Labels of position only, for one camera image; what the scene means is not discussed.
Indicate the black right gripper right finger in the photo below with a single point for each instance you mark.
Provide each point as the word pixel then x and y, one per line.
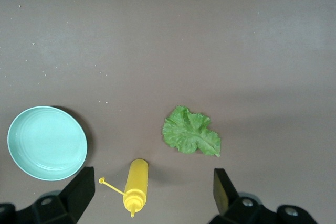
pixel 225 197

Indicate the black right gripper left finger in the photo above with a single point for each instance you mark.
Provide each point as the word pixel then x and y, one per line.
pixel 73 195

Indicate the yellow mustard squeeze bottle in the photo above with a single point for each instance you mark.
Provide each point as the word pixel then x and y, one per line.
pixel 136 182

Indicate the green lettuce leaf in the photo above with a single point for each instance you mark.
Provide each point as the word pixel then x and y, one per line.
pixel 189 134

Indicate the mint green round plate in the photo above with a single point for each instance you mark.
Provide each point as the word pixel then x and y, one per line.
pixel 47 142

